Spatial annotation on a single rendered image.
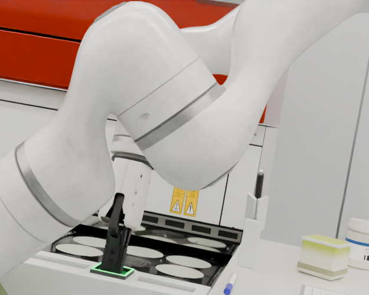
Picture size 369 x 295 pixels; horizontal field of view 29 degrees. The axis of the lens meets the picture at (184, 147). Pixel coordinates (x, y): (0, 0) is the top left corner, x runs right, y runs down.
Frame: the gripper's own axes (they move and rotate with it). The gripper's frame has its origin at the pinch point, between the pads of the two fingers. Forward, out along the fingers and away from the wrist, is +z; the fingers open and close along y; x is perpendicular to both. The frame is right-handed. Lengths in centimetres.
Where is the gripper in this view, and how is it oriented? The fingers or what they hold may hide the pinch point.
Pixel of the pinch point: (113, 259)
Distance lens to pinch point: 111.9
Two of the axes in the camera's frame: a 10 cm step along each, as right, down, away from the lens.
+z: -2.0, 9.7, -1.6
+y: -1.3, -1.9, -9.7
